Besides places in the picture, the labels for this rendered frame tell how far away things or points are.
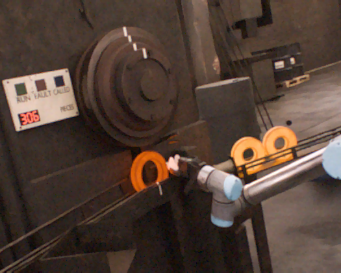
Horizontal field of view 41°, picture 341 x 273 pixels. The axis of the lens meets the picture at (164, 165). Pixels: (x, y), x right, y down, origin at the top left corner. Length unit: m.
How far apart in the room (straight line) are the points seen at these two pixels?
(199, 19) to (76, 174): 4.55
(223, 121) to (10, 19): 3.07
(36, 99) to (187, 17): 4.73
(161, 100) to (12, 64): 0.57
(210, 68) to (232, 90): 1.64
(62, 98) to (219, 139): 2.96
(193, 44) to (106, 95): 4.62
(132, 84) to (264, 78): 8.19
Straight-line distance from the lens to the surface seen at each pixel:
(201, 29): 6.08
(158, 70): 1.82
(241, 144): 2.08
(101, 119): 1.71
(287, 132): 2.15
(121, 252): 1.55
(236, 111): 4.51
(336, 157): 1.49
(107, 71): 1.72
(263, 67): 9.82
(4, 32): 1.74
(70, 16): 1.89
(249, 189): 1.88
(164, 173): 1.94
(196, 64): 6.28
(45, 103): 1.75
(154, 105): 1.78
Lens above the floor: 1.18
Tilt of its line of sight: 12 degrees down
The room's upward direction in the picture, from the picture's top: 12 degrees counter-clockwise
